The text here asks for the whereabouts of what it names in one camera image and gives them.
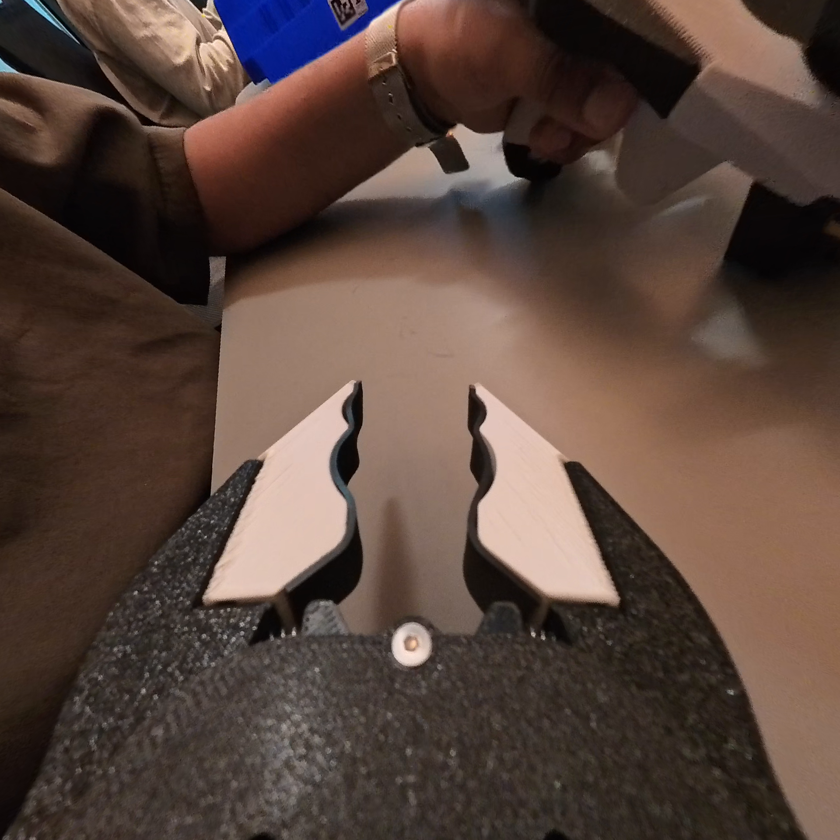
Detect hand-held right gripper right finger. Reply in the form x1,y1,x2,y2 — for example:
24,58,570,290
462,384,621,608

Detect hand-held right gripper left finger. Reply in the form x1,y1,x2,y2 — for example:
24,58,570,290
202,381,364,608

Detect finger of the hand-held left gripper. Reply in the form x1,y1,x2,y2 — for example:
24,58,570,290
591,0,840,206

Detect person's left hand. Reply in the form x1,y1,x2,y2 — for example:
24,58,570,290
395,0,639,165

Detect blue storage bin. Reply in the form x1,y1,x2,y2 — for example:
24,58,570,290
212,0,403,88

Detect person's beige trousers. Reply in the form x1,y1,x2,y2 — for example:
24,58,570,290
56,0,255,127

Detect beige wrist strap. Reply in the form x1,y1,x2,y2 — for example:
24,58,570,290
364,0,470,175

